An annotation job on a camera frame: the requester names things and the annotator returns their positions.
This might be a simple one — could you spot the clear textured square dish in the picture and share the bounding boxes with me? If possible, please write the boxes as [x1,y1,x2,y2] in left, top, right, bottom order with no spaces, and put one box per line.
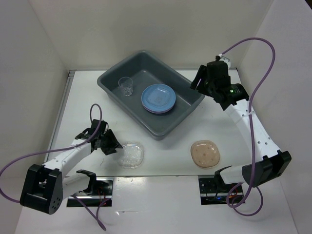
[117,142,145,169]

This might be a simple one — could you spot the blue plastic plate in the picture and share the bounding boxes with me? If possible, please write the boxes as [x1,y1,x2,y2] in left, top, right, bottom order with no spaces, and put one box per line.
[141,84,176,114]

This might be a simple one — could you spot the purple plastic plate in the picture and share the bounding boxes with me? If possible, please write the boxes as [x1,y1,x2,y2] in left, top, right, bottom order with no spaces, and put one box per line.
[143,105,174,114]

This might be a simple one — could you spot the clear plastic cup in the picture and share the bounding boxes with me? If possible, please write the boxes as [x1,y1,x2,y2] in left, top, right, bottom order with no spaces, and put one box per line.
[118,77,133,97]

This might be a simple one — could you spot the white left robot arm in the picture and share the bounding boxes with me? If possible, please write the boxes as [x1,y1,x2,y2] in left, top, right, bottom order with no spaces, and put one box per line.
[19,119,122,215]

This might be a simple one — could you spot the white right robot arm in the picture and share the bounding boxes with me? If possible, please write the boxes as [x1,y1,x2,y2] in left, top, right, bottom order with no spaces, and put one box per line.
[190,55,292,192]

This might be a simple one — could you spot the grey plastic bin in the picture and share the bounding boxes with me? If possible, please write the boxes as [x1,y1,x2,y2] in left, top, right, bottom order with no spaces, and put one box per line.
[97,51,204,140]

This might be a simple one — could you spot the amber square plastic dish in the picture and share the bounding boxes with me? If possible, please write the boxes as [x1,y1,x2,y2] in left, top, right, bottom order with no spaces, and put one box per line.
[190,140,220,169]

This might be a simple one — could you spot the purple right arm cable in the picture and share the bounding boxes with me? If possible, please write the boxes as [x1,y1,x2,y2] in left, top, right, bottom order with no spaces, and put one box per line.
[220,38,276,216]

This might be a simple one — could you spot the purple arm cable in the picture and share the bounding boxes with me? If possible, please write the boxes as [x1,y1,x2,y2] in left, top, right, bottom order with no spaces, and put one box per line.
[220,38,276,216]
[0,104,113,231]

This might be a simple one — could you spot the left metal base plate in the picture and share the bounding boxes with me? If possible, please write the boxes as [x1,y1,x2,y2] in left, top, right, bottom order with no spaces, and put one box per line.
[64,176,114,208]

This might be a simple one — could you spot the metal base plate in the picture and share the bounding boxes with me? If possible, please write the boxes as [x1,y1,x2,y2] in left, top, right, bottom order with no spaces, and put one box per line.
[64,176,114,208]
[198,175,235,205]

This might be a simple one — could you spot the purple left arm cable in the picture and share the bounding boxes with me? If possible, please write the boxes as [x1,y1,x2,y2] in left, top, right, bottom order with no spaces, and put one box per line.
[0,104,113,231]

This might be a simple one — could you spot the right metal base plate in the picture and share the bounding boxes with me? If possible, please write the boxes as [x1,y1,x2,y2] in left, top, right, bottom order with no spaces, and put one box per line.
[198,175,235,205]

